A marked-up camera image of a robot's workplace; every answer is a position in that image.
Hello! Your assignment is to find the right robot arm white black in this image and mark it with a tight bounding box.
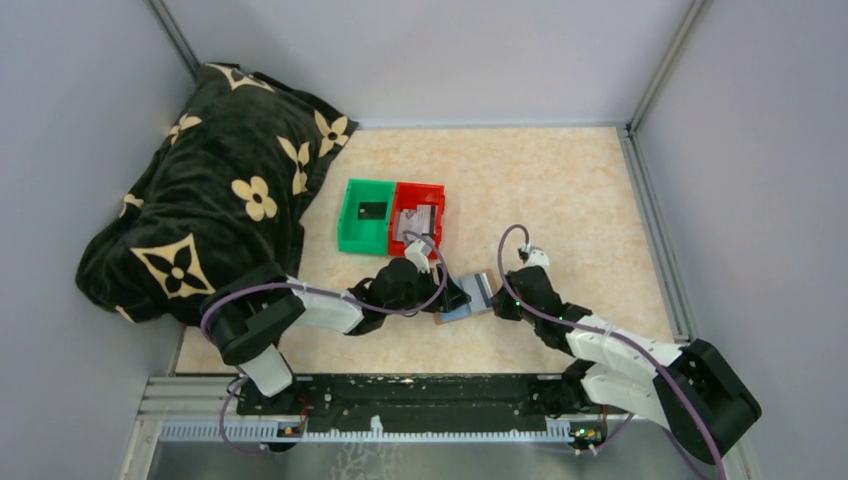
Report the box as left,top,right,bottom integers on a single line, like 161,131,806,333
492,266,762,465

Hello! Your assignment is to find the silver credit card black stripe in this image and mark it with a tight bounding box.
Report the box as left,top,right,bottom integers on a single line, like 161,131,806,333
416,205,438,236

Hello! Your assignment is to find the black floral blanket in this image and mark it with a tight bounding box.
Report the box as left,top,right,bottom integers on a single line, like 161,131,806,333
75,63,357,326

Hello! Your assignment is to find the brown leather card holder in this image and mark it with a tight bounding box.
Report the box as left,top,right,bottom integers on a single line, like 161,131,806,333
431,268,499,327

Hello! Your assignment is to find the black card in green bin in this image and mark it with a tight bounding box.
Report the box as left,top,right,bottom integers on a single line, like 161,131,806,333
357,202,389,220

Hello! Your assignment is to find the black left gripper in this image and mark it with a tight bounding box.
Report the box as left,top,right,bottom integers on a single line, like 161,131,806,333
385,263,472,316

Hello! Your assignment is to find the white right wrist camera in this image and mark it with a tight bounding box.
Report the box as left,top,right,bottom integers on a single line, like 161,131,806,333
518,245,550,268

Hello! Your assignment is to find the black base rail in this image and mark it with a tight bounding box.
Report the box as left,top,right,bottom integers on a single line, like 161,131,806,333
236,373,622,418

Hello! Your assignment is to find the aluminium frame rail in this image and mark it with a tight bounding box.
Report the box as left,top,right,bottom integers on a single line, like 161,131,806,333
616,124,697,343

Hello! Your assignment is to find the red plastic bin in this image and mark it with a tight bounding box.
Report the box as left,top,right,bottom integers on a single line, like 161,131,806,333
388,182,446,257

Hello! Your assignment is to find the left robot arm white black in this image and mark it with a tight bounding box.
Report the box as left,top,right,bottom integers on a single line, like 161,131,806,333
200,258,471,414

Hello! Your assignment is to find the green plastic bin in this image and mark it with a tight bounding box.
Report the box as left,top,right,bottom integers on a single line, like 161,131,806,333
337,178,396,255

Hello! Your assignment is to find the white VIP card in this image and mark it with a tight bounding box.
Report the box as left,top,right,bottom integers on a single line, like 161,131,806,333
394,209,420,242

